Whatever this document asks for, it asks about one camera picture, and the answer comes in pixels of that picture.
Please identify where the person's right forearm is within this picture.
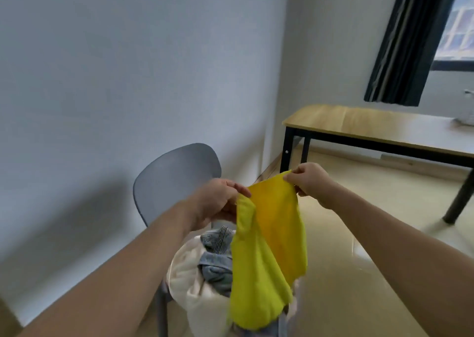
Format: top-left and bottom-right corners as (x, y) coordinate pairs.
(318, 183), (474, 337)

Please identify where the black framed window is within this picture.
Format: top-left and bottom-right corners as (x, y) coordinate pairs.
(431, 0), (474, 72)

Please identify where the tan wooden panel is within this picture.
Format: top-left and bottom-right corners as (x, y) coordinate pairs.
(0, 297), (23, 337)

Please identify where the wooden table with black legs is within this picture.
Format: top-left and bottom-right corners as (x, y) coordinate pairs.
(280, 104), (474, 225)

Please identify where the white plastic basket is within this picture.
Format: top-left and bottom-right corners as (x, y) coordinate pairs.
(453, 88), (474, 126)

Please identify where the cream white garment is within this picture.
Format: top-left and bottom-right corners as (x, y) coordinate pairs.
(166, 235), (237, 337)

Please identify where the blue grey towel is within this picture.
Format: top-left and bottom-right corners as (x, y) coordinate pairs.
(198, 252), (289, 337)

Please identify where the person's left hand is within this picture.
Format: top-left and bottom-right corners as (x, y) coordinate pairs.
(185, 178), (252, 230)

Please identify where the grey plastic chair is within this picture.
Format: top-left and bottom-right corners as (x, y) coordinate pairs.
(132, 143), (223, 337)

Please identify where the wide dark curtain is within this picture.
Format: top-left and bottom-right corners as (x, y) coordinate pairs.
(363, 0), (463, 107)

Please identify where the yellow cloth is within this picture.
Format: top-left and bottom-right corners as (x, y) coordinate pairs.
(229, 170), (308, 331)

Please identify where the person's left forearm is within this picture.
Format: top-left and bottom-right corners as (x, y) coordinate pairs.
(18, 199), (208, 337)

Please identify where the person's right hand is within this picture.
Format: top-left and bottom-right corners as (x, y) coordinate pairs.
(283, 162), (340, 210)

